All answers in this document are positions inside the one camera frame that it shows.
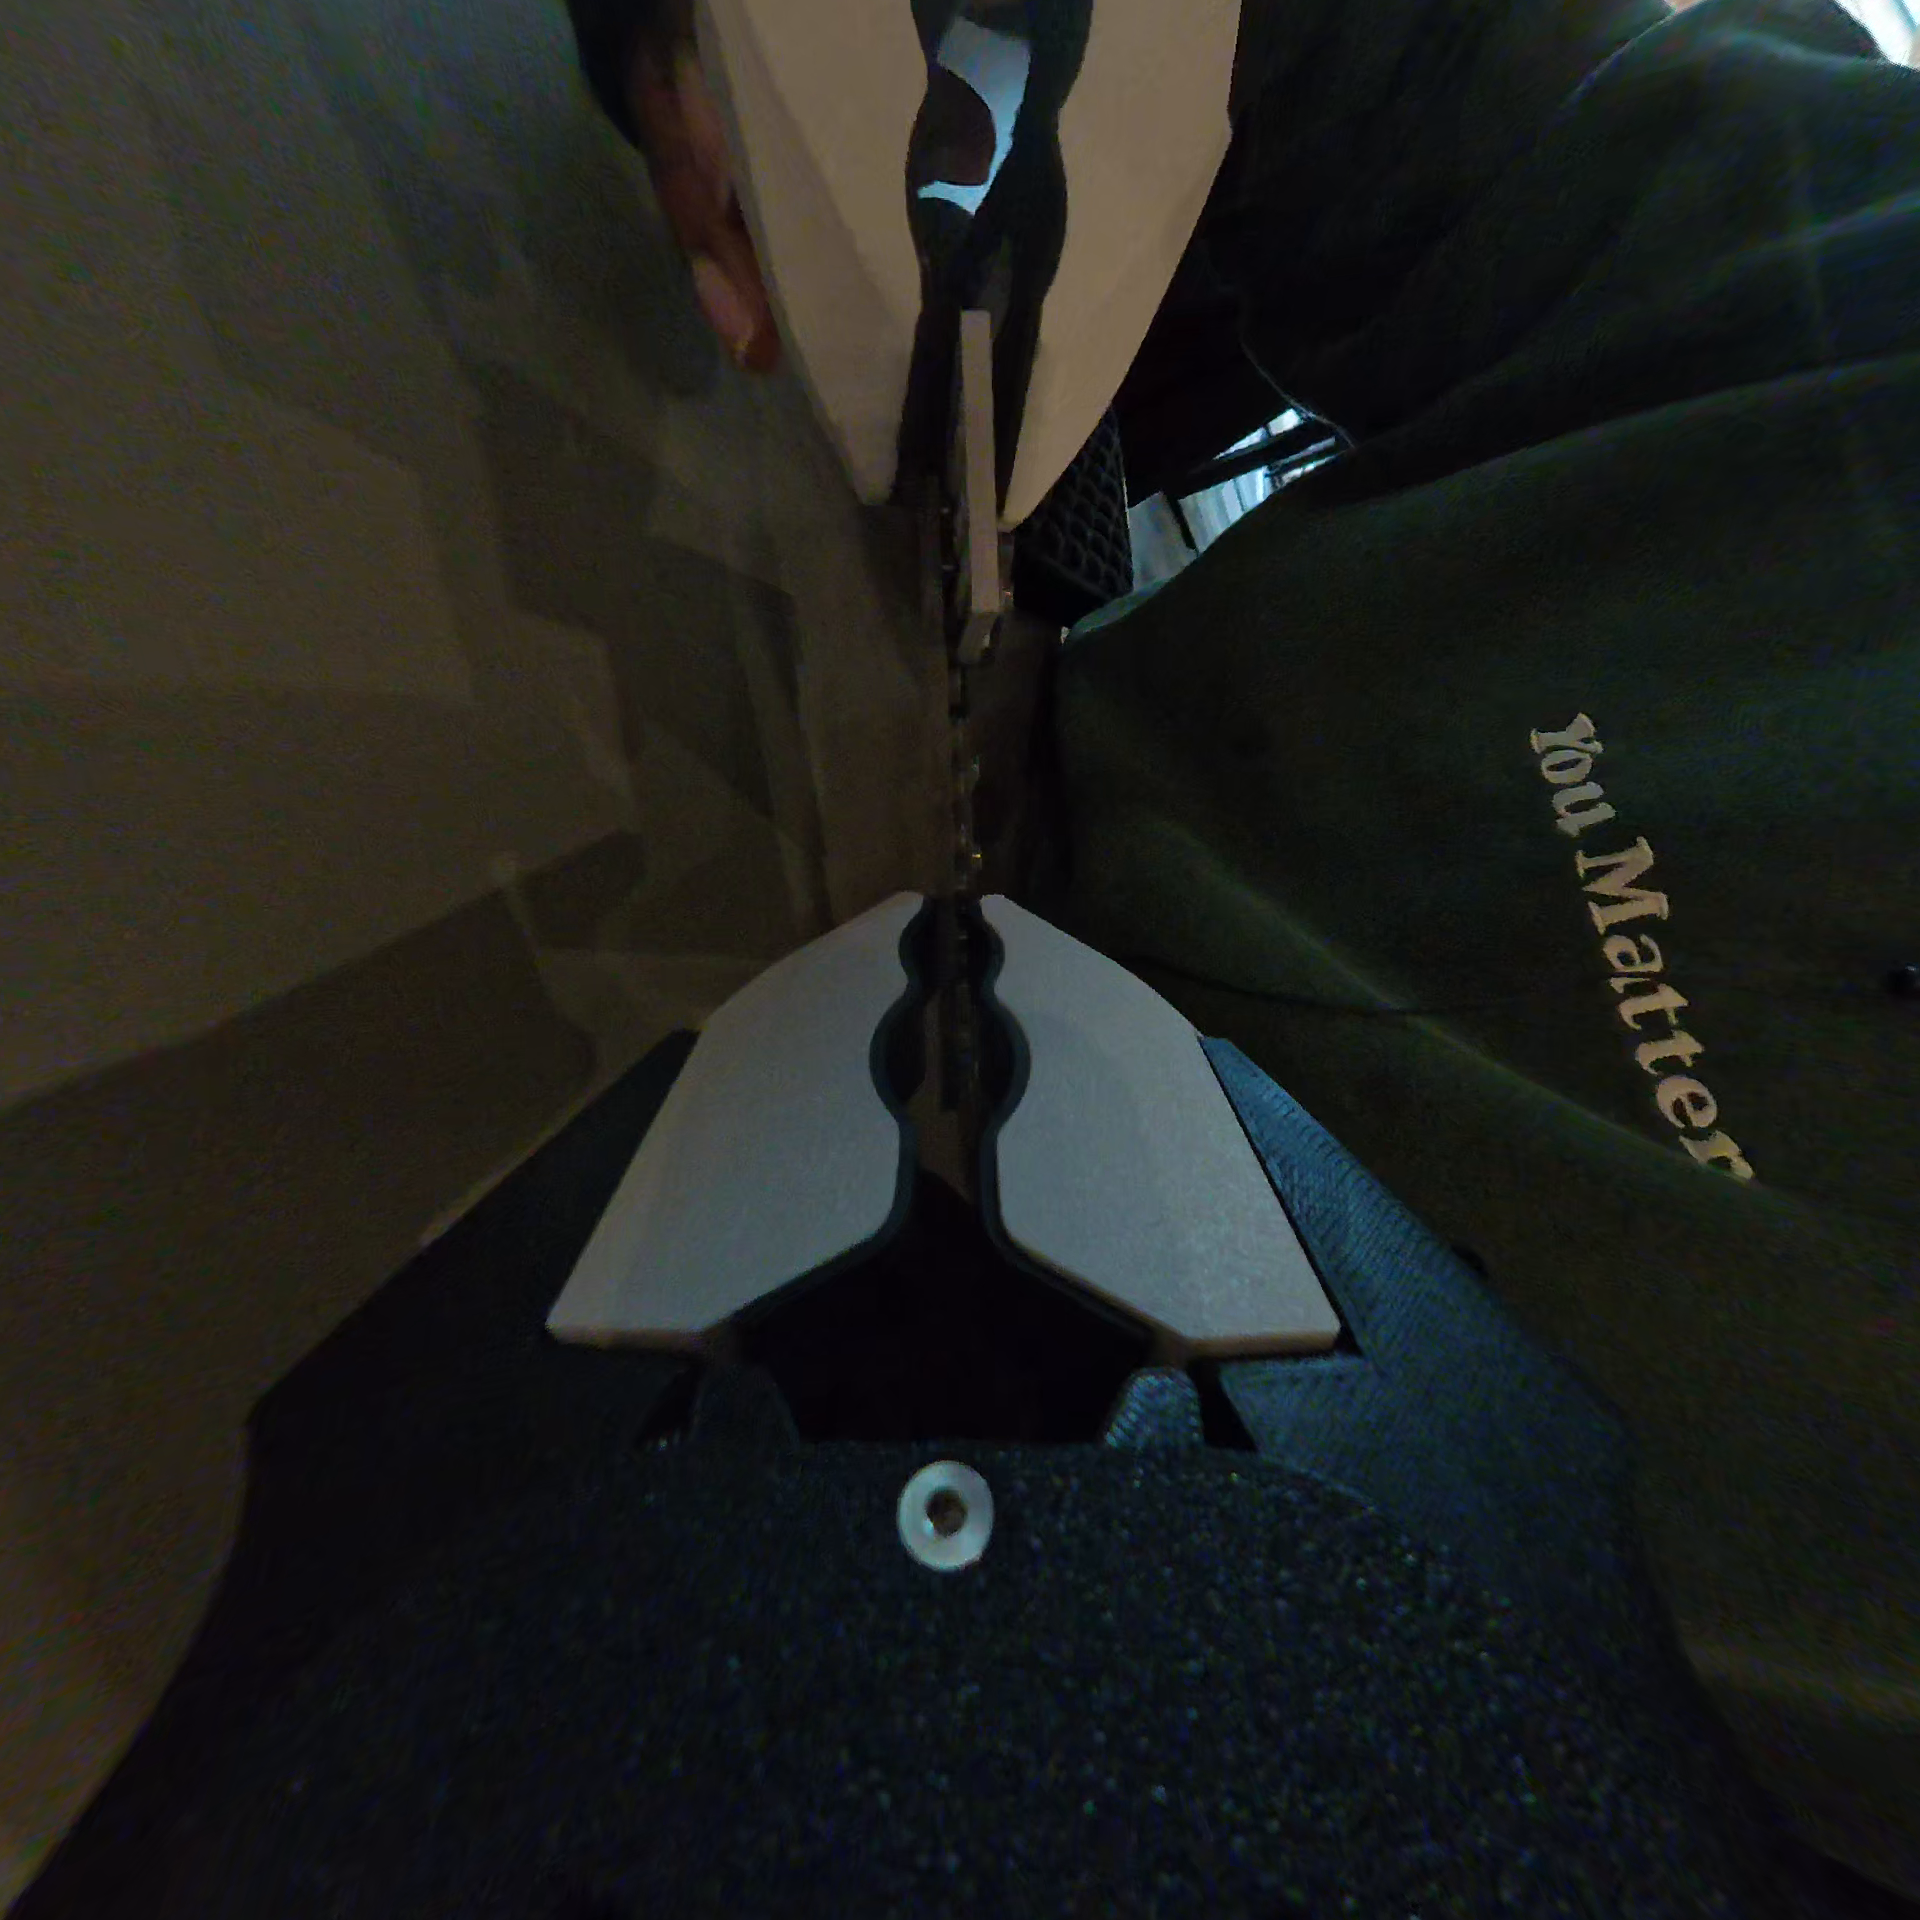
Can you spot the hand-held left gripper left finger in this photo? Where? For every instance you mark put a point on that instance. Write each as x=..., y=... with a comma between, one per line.
x=750, y=1172

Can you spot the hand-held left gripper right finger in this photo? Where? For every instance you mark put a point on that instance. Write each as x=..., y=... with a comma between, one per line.
x=1155, y=1172

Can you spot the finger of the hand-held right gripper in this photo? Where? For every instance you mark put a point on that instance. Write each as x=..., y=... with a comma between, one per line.
x=1142, y=150
x=825, y=181

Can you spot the light grey square plate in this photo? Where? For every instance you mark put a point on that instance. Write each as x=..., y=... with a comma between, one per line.
x=978, y=495

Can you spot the grey studded building baseplate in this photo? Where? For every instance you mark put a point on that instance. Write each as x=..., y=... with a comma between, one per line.
x=960, y=780

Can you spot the person's right forearm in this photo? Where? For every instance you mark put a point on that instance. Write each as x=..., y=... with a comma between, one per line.
x=1424, y=181

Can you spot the person's right hand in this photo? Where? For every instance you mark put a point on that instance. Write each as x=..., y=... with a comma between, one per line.
x=704, y=196

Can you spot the black honeycomb cushion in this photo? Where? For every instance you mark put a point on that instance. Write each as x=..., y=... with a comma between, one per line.
x=1079, y=511

